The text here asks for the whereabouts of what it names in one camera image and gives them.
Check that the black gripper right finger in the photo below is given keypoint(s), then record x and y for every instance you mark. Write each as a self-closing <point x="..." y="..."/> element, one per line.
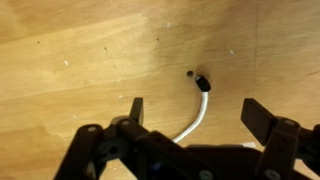
<point x="280" y="140"/>

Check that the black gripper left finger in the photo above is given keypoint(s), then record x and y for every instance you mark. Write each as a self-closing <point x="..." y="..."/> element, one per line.
<point x="100" y="150"/>

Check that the small white tape piece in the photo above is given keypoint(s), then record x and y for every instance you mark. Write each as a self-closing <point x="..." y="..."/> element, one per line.
<point x="249" y="145"/>

